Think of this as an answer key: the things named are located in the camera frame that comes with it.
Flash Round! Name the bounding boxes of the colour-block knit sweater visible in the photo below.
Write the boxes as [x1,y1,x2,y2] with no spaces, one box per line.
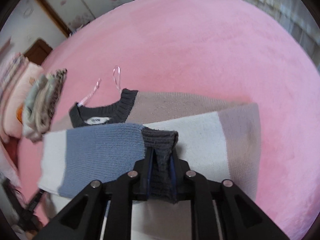
[38,91,261,239]

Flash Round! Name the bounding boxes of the pink pillow orange print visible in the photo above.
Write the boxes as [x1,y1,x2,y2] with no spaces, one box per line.
[1,62,44,144]

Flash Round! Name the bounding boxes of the folded grey fleece garment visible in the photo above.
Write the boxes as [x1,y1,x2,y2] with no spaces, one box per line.
[22,74,53,142]

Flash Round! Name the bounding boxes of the folded patterned garment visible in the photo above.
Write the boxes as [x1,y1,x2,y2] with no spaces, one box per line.
[35,68,67,134]

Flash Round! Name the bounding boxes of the striped folded quilt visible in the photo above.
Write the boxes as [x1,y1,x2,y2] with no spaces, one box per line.
[1,53,29,99]

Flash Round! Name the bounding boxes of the dark wooden headboard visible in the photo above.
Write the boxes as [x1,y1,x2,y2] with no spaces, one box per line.
[23,38,53,66]

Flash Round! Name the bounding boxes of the pink bed blanket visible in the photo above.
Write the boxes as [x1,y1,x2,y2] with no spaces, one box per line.
[17,0,320,238]

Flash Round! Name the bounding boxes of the beige lace covered furniture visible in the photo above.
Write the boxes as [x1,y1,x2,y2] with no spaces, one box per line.
[244,0,319,69]

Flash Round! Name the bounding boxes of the white wall cable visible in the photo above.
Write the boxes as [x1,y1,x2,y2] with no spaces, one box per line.
[22,0,34,20]

